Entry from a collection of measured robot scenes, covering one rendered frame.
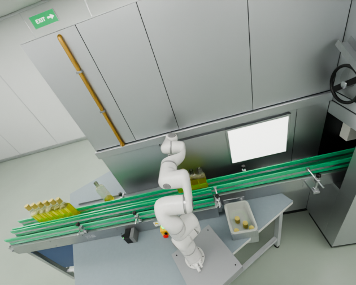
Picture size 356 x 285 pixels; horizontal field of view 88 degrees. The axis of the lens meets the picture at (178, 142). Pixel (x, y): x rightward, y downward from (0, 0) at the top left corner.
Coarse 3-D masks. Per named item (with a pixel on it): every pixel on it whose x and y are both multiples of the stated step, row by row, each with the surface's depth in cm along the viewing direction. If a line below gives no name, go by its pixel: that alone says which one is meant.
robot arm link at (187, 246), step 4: (192, 232) 99; (196, 232) 100; (188, 236) 98; (192, 236) 99; (172, 240) 99; (184, 240) 97; (188, 240) 98; (192, 240) 100; (176, 244) 97; (180, 244) 97; (184, 244) 97; (188, 244) 99; (192, 244) 104; (180, 248) 97; (184, 248) 98; (188, 248) 100; (192, 248) 103; (184, 252) 102; (188, 252) 102; (192, 252) 104
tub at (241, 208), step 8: (224, 208) 134; (232, 208) 138; (240, 208) 138; (248, 208) 130; (232, 216) 135; (240, 216) 134; (248, 216) 132; (232, 224) 130; (240, 224) 129; (248, 224) 127; (256, 224) 119; (232, 232) 119; (240, 232) 118
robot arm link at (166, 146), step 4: (168, 136) 112; (172, 136) 111; (176, 136) 112; (164, 140) 109; (168, 140) 109; (172, 140) 111; (176, 140) 112; (164, 144) 106; (168, 144) 105; (164, 148) 105; (168, 148) 105; (164, 152) 106; (168, 152) 106
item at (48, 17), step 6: (42, 12) 324; (48, 12) 324; (54, 12) 324; (30, 18) 328; (36, 18) 328; (42, 18) 328; (48, 18) 329; (54, 18) 329; (36, 24) 333; (42, 24) 334; (48, 24) 334
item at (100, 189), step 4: (96, 184) 150; (100, 184) 154; (96, 188) 152; (100, 188) 152; (104, 188) 155; (100, 192) 154; (104, 192) 154; (108, 192) 160; (104, 196) 157; (108, 196) 159; (112, 196) 165; (104, 200) 160; (108, 200) 160
